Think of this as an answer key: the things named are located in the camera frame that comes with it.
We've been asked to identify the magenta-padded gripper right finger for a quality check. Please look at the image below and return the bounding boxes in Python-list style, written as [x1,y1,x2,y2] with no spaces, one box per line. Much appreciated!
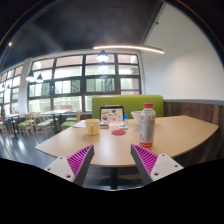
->
[130,143,185,186]

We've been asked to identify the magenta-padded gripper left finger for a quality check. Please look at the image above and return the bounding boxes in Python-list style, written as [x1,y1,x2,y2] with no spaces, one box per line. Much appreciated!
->
[44,143,95,187]

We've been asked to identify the clear red-capped drink bottle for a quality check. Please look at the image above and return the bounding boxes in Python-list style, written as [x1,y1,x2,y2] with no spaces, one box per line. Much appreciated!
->
[139,102,157,149]

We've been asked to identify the group of green-cushioned wooden chairs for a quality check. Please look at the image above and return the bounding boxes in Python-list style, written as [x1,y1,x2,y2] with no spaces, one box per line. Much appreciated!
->
[0,111,83,138]

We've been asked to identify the white paper sheets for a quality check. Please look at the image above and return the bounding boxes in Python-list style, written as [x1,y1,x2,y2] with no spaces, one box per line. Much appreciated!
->
[72,119,88,129]

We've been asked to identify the light wooden dining table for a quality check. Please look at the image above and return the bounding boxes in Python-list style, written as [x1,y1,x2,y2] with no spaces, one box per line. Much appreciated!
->
[39,109,73,133]

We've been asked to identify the flat round red coaster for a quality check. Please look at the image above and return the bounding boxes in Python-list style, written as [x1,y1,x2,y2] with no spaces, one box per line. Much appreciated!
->
[111,129,127,136]

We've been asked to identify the white bowl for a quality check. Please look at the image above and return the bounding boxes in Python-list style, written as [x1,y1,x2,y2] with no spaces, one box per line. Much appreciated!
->
[130,110,144,122]

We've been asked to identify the green upholstered bench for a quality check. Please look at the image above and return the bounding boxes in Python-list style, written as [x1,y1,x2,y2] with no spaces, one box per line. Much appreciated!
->
[91,95,165,120]

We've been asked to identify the black tablet with stickers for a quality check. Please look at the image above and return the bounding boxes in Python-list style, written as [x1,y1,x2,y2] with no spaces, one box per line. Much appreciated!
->
[99,105,125,125]

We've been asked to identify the group of pendant lamps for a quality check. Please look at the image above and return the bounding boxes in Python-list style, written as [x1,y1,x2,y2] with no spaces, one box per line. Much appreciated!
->
[0,49,110,92]

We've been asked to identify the curved linear ceiling light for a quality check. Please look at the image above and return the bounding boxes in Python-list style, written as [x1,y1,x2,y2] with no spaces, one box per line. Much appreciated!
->
[92,44,165,55]

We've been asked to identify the cream mug with yellow handle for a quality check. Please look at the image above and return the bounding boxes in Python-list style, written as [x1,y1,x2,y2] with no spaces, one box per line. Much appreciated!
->
[84,118,101,136]

